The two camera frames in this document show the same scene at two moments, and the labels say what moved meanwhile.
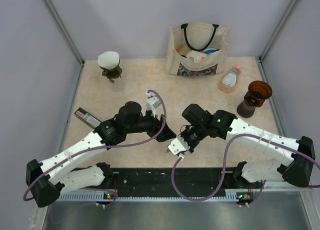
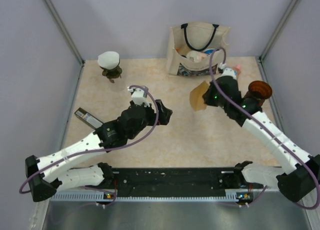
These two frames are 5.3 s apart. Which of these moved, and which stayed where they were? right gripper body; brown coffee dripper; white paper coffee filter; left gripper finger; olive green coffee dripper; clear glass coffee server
Moved: left gripper finger; right gripper body
Stayed: olive green coffee dripper; white paper coffee filter; clear glass coffee server; brown coffee dripper
